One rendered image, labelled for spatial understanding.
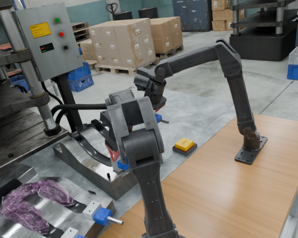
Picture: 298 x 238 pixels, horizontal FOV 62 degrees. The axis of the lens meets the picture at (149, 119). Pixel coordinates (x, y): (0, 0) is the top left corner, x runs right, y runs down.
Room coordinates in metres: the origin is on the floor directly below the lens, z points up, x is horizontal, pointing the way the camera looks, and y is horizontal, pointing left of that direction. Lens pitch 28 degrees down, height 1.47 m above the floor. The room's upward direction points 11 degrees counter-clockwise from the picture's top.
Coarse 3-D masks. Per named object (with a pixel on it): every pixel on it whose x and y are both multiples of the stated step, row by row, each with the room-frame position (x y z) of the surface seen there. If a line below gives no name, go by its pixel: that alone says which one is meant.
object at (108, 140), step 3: (105, 138) 0.71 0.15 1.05; (108, 138) 0.72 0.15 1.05; (105, 141) 0.71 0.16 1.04; (108, 141) 0.70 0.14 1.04; (111, 141) 0.70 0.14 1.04; (111, 144) 0.69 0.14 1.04; (114, 144) 0.69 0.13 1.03; (114, 147) 0.68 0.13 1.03; (117, 147) 0.68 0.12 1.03; (114, 150) 0.67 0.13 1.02
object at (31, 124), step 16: (16, 112) 1.82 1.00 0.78; (32, 112) 1.75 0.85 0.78; (0, 128) 1.56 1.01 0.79; (16, 128) 1.52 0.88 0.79; (32, 128) 1.47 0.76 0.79; (64, 128) 1.38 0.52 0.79; (0, 144) 1.33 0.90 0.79; (16, 144) 1.29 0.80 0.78; (32, 144) 1.25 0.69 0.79; (48, 144) 1.25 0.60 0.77; (0, 160) 1.15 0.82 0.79; (16, 160) 1.13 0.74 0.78
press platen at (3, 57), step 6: (24, 48) 1.33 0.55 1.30; (0, 54) 1.33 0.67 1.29; (6, 54) 1.32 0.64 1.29; (12, 54) 1.29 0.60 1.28; (18, 54) 1.29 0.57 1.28; (24, 54) 1.30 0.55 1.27; (30, 54) 1.33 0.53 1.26; (0, 60) 1.29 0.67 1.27; (6, 60) 1.29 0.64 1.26; (12, 60) 1.29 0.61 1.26; (18, 60) 1.29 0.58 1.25; (24, 60) 1.30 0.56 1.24; (6, 66) 1.89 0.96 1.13
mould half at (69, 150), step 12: (84, 132) 1.00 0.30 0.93; (96, 132) 1.00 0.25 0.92; (60, 144) 0.96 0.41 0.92; (72, 144) 0.92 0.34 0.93; (96, 144) 0.93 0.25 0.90; (60, 156) 1.01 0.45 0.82; (72, 156) 0.89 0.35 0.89; (84, 156) 0.87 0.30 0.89; (108, 156) 0.85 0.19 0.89; (84, 168) 0.82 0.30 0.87; (96, 168) 0.78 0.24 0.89; (108, 168) 0.76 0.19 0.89; (96, 180) 0.76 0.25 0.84; (108, 180) 0.69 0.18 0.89; (120, 180) 0.70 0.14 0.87; (132, 180) 0.74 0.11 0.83; (108, 192) 0.71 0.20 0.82; (120, 192) 0.69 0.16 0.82
